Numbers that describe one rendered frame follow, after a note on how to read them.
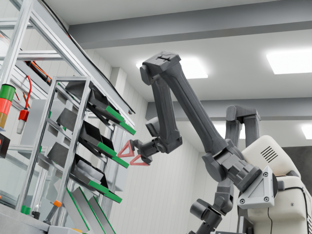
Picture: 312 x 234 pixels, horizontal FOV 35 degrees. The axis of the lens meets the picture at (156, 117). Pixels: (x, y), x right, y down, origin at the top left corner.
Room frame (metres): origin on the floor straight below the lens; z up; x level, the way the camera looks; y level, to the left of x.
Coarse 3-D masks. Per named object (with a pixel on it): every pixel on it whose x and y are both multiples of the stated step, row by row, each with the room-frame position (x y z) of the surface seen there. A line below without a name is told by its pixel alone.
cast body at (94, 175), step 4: (92, 168) 1.97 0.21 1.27; (96, 168) 1.97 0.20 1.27; (88, 172) 1.98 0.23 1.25; (92, 172) 1.97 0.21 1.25; (96, 172) 1.96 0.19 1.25; (100, 172) 1.98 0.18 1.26; (88, 176) 1.98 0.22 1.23; (92, 176) 1.96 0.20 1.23; (96, 176) 1.97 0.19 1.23; (100, 176) 1.98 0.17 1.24; (92, 180) 1.96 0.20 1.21; (96, 180) 1.96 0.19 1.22
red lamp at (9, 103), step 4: (0, 100) 1.62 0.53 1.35; (4, 100) 1.62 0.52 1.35; (8, 100) 1.62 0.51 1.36; (0, 104) 1.62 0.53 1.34; (4, 104) 1.62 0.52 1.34; (8, 104) 1.63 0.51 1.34; (0, 108) 1.62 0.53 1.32; (4, 108) 1.62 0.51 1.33; (8, 108) 1.63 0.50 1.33; (4, 112) 1.62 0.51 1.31; (8, 112) 1.64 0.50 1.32
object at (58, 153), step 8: (56, 144) 2.05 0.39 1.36; (56, 152) 2.04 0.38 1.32; (64, 152) 2.02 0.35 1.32; (56, 160) 2.04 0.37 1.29; (64, 160) 2.01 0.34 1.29; (72, 168) 1.99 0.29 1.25; (80, 176) 1.96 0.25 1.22; (88, 184) 1.93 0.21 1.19; (96, 184) 1.96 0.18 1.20; (104, 192) 2.03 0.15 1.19
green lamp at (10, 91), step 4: (0, 88) 1.63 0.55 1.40; (4, 88) 1.62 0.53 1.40; (8, 88) 1.62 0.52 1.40; (12, 88) 1.62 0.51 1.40; (0, 92) 1.62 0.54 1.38; (4, 92) 1.62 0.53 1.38; (8, 92) 1.62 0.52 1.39; (12, 92) 1.63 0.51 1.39; (0, 96) 1.62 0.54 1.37; (4, 96) 1.62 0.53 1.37; (8, 96) 1.62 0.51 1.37; (12, 96) 1.63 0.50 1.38; (12, 100) 1.65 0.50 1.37
